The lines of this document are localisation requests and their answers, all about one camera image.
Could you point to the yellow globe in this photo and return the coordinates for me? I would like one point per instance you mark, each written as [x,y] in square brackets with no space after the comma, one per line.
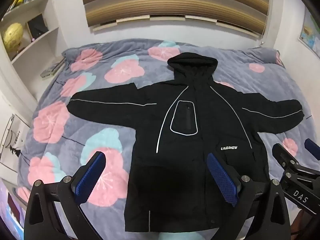
[13,36]

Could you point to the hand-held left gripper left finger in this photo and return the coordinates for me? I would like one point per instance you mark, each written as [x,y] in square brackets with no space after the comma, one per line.
[92,177]

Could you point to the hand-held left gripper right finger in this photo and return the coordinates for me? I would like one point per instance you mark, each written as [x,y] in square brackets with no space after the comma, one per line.
[222,180]

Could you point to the black hooded jacket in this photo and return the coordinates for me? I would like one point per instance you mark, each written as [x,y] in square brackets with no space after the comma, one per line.
[175,167]

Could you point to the purple printed sheet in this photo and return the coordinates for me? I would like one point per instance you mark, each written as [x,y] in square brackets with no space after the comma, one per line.
[10,205]

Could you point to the wall map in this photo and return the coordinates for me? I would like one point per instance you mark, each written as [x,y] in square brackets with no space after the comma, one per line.
[310,33]

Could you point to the flat book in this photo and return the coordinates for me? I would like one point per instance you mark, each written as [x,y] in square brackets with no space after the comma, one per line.
[52,68]

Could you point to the wooden slatted headboard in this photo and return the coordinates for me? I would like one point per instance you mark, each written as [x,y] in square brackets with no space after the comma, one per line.
[175,2]

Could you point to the white bookshelf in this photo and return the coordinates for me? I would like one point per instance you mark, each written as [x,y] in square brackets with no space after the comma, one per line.
[50,17]

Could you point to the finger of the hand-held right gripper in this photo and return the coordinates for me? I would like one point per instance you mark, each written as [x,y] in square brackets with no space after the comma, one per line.
[285,156]
[313,148]

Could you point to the white line-drawing wall poster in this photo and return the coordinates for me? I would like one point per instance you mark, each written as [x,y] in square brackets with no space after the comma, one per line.
[11,137]

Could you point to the grey floral blanket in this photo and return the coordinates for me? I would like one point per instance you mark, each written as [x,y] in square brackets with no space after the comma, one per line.
[105,85]

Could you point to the black box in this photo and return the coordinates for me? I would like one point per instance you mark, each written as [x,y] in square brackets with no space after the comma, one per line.
[37,26]

